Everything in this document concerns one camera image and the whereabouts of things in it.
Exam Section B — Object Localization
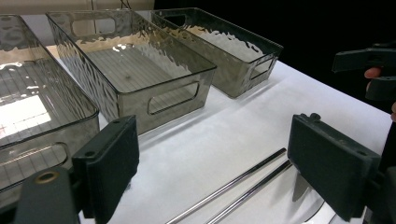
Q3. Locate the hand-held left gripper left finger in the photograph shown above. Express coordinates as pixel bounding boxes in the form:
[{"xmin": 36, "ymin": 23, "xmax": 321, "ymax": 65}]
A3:
[{"xmin": 71, "ymin": 115, "xmax": 140, "ymax": 224}]

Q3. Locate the metal chopstick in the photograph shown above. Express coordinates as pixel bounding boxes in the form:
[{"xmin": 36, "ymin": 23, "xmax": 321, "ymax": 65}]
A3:
[
  {"xmin": 166, "ymin": 147, "xmax": 288, "ymax": 224},
  {"xmin": 205, "ymin": 160, "xmax": 293, "ymax": 224}
]

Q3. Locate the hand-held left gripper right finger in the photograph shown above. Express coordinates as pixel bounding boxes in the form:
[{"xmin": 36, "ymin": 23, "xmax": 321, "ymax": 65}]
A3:
[{"xmin": 287, "ymin": 113, "xmax": 382, "ymax": 222}]

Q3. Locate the transparent grey plastic bin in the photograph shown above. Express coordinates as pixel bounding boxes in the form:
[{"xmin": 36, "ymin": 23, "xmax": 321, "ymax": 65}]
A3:
[
  {"xmin": 0, "ymin": 13, "xmax": 101, "ymax": 200},
  {"xmin": 136, "ymin": 7, "xmax": 284, "ymax": 100},
  {"xmin": 46, "ymin": 8, "xmax": 218, "ymax": 136}
]

